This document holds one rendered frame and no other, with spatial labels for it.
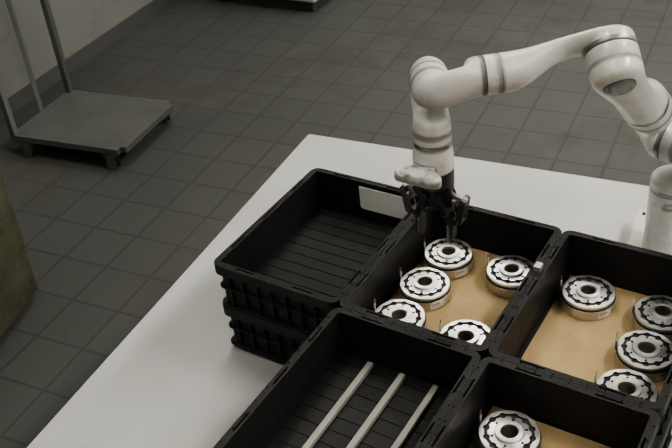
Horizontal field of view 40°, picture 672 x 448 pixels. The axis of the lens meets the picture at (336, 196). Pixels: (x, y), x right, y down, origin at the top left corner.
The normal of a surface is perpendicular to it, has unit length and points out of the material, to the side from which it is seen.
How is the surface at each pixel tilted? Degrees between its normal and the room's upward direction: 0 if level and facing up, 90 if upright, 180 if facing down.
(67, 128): 0
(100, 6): 90
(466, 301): 0
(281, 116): 0
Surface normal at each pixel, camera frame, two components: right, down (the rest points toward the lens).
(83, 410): -0.09, -0.83
